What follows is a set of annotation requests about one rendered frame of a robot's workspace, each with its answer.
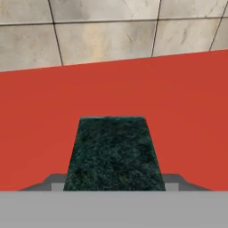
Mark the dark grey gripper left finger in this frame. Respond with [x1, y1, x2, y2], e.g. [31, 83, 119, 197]
[19, 173, 69, 192]

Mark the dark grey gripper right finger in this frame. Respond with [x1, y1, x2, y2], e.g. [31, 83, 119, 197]
[161, 173, 212, 192]

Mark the dark green sponge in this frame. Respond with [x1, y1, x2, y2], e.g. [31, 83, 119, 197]
[62, 116, 167, 192]

